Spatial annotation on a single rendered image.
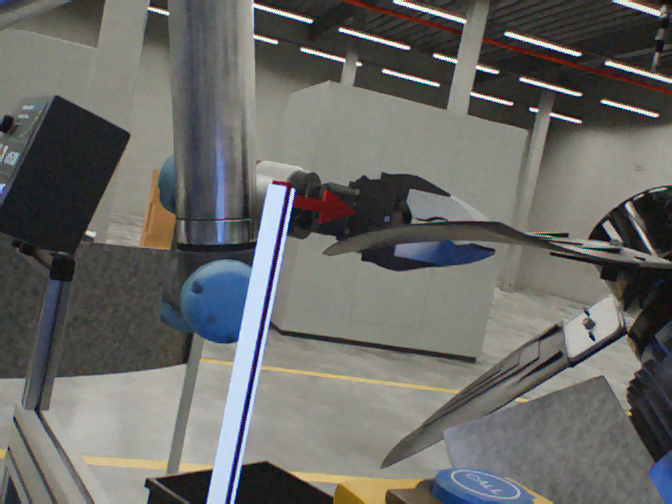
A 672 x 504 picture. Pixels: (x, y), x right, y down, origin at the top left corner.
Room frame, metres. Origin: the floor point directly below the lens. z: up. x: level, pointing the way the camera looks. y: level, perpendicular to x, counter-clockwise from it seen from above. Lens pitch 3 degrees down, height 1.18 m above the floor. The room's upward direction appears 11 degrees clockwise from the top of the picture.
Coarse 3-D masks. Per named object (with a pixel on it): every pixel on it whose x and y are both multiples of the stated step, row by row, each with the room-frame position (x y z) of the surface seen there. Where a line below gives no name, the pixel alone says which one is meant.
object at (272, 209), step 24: (264, 216) 0.53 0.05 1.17; (264, 240) 0.53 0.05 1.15; (264, 264) 0.52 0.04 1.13; (264, 288) 0.52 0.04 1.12; (240, 336) 0.53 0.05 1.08; (240, 360) 0.53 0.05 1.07; (240, 384) 0.52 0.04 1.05; (240, 408) 0.52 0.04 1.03; (216, 456) 0.54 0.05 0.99; (216, 480) 0.53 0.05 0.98
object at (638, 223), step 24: (648, 192) 0.76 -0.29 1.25; (624, 216) 0.76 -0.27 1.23; (648, 216) 0.74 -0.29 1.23; (600, 240) 0.77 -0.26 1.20; (624, 240) 0.75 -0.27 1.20; (648, 240) 0.73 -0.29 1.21; (624, 264) 0.74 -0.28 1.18; (624, 288) 0.74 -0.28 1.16; (648, 288) 0.73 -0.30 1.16; (648, 312) 0.70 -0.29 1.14; (648, 336) 0.71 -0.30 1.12
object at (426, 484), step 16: (352, 480) 0.31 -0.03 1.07; (368, 480) 0.32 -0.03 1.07; (384, 480) 0.32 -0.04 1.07; (400, 480) 0.33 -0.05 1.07; (416, 480) 0.33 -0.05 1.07; (432, 480) 0.33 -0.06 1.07; (512, 480) 0.36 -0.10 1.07; (336, 496) 0.31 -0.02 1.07; (352, 496) 0.30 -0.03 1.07; (368, 496) 0.30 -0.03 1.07; (384, 496) 0.30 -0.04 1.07
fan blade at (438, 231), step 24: (360, 240) 0.63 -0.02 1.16; (384, 240) 0.64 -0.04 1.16; (408, 240) 0.65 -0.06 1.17; (432, 240) 0.66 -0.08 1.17; (456, 240) 0.65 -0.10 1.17; (480, 240) 0.60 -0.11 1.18; (504, 240) 0.56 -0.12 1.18; (528, 240) 0.54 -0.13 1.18; (552, 240) 0.65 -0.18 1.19; (576, 240) 0.70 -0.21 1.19
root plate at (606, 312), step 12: (600, 300) 0.83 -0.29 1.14; (612, 300) 0.81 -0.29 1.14; (600, 312) 0.81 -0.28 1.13; (612, 312) 0.79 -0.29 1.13; (564, 324) 0.84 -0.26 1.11; (576, 324) 0.82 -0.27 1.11; (600, 324) 0.79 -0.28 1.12; (612, 324) 0.77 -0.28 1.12; (624, 324) 0.75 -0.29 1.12; (576, 336) 0.80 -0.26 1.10; (600, 336) 0.76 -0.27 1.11; (612, 336) 0.75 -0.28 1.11; (576, 348) 0.78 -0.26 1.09; (588, 348) 0.76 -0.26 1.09; (576, 360) 0.76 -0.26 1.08
